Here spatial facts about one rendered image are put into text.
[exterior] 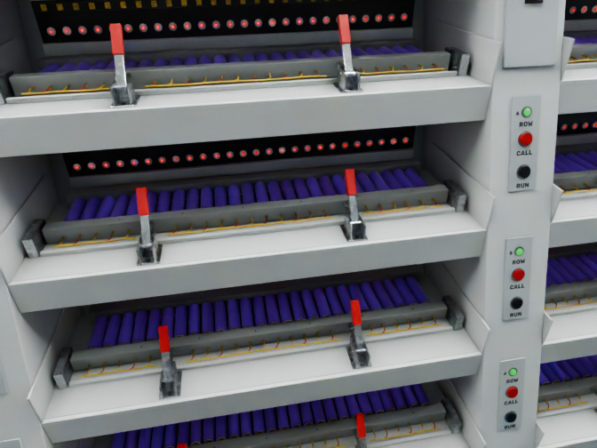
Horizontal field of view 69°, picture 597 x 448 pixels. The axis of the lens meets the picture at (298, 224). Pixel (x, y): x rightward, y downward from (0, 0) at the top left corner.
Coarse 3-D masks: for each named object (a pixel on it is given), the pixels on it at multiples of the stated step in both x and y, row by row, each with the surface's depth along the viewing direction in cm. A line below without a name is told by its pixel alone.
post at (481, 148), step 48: (432, 0) 67; (480, 0) 55; (480, 144) 59; (528, 192) 59; (480, 288) 62; (528, 336) 64; (480, 384) 65; (528, 384) 66; (480, 432) 67; (528, 432) 68
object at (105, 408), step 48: (432, 288) 76; (336, 336) 67; (432, 336) 66; (480, 336) 63; (48, 384) 58; (96, 384) 60; (144, 384) 60; (192, 384) 60; (240, 384) 60; (288, 384) 60; (336, 384) 61; (384, 384) 63; (48, 432) 56; (96, 432) 58
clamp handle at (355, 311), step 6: (354, 300) 62; (354, 306) 62; (354, 312) 62; (360, 312) 62; (354, 318) 62; (360, 318) 62; (354, 324) 62; (360, 324) 62; (354, 330) 62; (360, 330) 62; (360, 336) 62; (360, 342) 62; (360, 348) 62
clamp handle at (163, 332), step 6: (162, 330) 58; (168, 330) 59; (162, 336) 58; (168, 336) 58; (162, 342) 58; (168, 342) 58; (162, 348) 58; (168, 348) 58; (162, 354) 58; (168, 354) 58; (168, 360) 58; (168, 366) 58; (168, 372) 58; (168, 378) 58
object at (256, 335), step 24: (384, 312) 68; (408, 312) 67; (432, 312) 68; (192, 336) 64; (216, 336) 64; (240, 336) 64; (264, 336) 64; (288, 336) 65; (312, 336) 66; (72, 360) 61; (96, 360) 61; (120, 360) 62; (144, 360) 63; (192, 360) 62
